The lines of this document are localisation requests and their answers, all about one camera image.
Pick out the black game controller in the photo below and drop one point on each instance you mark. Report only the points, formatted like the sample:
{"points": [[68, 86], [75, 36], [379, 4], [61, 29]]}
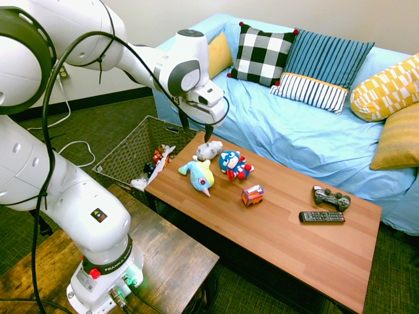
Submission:
{"points": [[330, 197]]}

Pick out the yellow white patterned pillow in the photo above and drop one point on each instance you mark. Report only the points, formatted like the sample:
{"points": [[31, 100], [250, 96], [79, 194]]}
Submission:
{"points": [[386, 90]]}

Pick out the dark rustic side table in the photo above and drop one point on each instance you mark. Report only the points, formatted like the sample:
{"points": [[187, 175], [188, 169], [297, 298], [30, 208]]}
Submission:
{"points": [[163, 258]]}

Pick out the toys pile in basket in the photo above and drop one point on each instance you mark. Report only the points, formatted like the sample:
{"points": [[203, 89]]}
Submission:
{"points": [[157, 167]]}

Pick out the black white checkered pillow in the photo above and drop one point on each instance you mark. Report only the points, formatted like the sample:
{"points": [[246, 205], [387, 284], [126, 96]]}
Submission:
{"points": [[262, 55]]}

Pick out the black TV remote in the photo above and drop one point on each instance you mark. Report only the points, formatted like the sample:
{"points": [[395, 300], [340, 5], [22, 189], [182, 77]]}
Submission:
{"points": [[321, 216]]}

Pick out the wall power outlet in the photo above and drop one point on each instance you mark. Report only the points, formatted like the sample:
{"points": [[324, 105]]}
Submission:
{"points": [[63, 72]]}

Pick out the plain yellow cushion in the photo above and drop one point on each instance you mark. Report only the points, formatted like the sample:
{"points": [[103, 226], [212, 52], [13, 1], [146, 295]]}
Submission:
{"points": [[218, 55]]}

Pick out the pastel narwhal plush toy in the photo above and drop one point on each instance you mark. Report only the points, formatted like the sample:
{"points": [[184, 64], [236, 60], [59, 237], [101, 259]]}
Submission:
{"points": [[198, 176]]}

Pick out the wooden coffee table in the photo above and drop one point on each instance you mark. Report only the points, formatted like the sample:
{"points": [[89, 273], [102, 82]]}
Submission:
{"points": [[278, 222]]}

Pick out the grey plush animal toy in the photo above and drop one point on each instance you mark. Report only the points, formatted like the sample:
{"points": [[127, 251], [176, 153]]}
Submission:
{"points": [[209, 150]]}

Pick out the blue striped pillow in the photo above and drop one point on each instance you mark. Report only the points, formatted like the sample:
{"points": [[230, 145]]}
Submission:
{"points": [[320, 72]]}

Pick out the woven grey basket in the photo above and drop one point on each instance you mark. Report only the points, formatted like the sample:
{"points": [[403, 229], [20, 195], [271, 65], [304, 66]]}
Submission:
{"points": [[144, 153]]}

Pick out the Captain America plush toy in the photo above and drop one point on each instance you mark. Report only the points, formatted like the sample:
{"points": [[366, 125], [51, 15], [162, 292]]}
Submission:
{"points": [[234, 165]]}

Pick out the light blue covered sofa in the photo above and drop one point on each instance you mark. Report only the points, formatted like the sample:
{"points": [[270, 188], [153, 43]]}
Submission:
{"points": [[294, 131]]}

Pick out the orange toy car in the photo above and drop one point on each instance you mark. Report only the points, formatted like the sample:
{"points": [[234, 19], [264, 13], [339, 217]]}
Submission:
{"points": [[252, 195]]}

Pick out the mustard yellow pillow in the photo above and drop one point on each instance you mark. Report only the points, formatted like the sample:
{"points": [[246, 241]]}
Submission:
{"points": [[397, 140]]}

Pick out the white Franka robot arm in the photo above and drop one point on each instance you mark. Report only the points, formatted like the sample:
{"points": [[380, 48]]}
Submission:
{"points": [[75, 193]]}

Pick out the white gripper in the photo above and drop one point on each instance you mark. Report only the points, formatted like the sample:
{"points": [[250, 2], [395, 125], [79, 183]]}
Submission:
{"points": [[205, 104]]}

